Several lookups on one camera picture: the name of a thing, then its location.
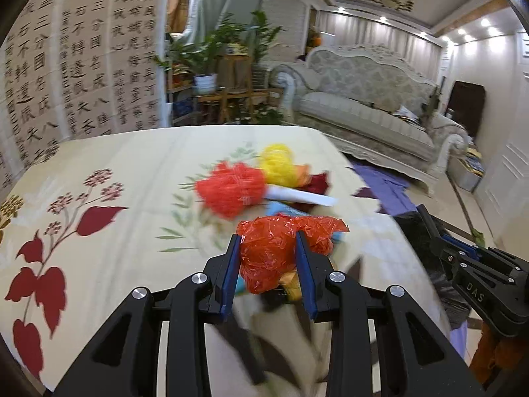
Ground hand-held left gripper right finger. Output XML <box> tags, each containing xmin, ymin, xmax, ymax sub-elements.
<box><xmin>295</xmin><ymin>231</ymin><xmax>485</xmax><ymax>397</ymax></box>

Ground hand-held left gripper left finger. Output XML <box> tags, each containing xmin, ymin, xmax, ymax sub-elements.
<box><xmin>54</xmin><ymin>234</ymin><xmax>243</xmax><ymax>397</ymax></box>

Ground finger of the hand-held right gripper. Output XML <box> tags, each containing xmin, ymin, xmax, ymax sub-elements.
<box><xmin>440</xmin><ymin>234</ymin><xmax>492</xmax><ymax>263</ymax></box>
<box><xmin>415</xmin><ymin>204</ymin><xmax>454</xmax><ymax>272</ymax></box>

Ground red plastic bag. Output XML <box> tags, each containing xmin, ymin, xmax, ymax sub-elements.
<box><xmin>235</xmin><ymin>214</ymin><xmax>350</xmax><ymax>295</ymax></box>

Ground red foam mesh ball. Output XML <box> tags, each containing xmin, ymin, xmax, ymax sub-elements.
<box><xmin>195</xmin><ymin>161</ymin><xmax>267</xmax><ymax>220</ymax></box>

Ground yellow foam mesh ball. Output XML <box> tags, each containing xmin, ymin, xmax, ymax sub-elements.
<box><xmin>257</xmin><ymin>143</ymin><xmax>301</xmax><ymax>187</ymax></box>

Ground purple cloth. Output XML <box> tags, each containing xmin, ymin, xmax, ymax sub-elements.
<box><xmin>351</xmin><ymin>163</ymin><xmax>419</xmax><ymax>216</ymax></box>

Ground box of blue items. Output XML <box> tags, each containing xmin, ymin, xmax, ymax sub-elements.
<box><xmin>454</xmin><ymin>144</ymin><xmax>485</xmax><ymax>193</ymax></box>

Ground long white carton box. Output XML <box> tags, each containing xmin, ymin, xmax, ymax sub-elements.
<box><xmin>264</xmin><ymin>185</ymin><xmax>337</xmax><ymax>208</ymax></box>

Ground dark red cloth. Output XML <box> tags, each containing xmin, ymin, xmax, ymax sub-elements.
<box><xmin>304</xmin><ymin>171</ymin><xmax>332</xmax><ymax>206</ymax></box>

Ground papers on sofa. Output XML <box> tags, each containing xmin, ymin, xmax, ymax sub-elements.
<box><xmin>389</xmin><ymin>105</ymin><xmax>427</xmax><ymax>127</ymax></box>

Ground ornate cream sofa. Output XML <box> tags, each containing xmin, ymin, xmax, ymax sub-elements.
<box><xmin>270</xmin><ymin>45</ymin><xmax>470</xmax><ymax>198</ymax></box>

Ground cream floral bedsheet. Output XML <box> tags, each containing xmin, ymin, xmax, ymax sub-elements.
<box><xmin>0</xmin><ymin>126</ymin><xmax>455</xmax><ymax>397</ymax></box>

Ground blue storage box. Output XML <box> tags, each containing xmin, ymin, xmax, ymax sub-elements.
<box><xmin>173</xmin><ymin>98</ymin><xmax>195</xmax><ymax>119</ymax></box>

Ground wooden plant table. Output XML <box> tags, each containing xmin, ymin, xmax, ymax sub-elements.
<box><xmin>193</xmin><ymin>88</ymin><xmax>287</xmax><ymax>125</ymax></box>

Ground potted plant in white pot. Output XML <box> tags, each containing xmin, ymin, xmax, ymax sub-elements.
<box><xmin>154</xmin><ymin>39</ymin><xmax>222</xmax><ymax>96</ymax></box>

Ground brown wooden stool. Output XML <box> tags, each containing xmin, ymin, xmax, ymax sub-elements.
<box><xmin>218</xmin><ymin>54</ymin><xmax>254</xmax><ymax>90</ymax></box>

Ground tall leafy potted plant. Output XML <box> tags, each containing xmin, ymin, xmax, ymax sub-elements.
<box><xmin>242</xmin><ymin>9</ymin><xmax>285</xmax><ymax>90</ymax></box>

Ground calligraphy folding screen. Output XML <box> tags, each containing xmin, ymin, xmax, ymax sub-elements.
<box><xmin>0</xmin><ymin>0</ymin><xmax>173</xmax><ymax>193</ymax></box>

